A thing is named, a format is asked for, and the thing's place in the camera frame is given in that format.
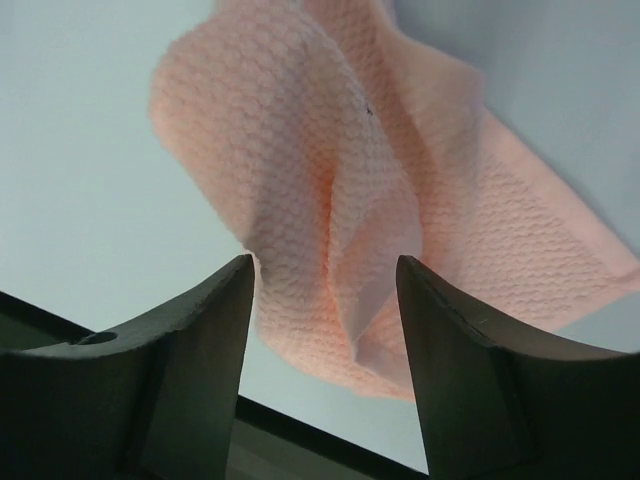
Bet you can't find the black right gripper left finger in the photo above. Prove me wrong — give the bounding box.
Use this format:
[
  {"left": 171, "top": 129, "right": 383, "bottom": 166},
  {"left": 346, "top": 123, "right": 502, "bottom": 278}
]
[{"left": 1, "top": 255, "right": 254, "bottom": 479}]

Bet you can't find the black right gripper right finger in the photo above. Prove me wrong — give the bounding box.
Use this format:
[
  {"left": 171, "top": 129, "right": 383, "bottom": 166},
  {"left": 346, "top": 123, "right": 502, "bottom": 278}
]
[{"left": 396, "top": 256, "right": 639, "bottom": 479}]

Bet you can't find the pale pink towel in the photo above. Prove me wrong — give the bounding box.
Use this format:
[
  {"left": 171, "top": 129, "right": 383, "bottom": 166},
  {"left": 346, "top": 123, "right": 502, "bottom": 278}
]
[{"left": 149, "top": 1, "right": 639, "bottom": 401}]

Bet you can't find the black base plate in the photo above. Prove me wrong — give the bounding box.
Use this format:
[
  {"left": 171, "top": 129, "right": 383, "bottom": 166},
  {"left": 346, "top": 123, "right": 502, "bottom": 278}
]
[{"left": 0, "top": 289, "right": 431, "bottom": 480}]

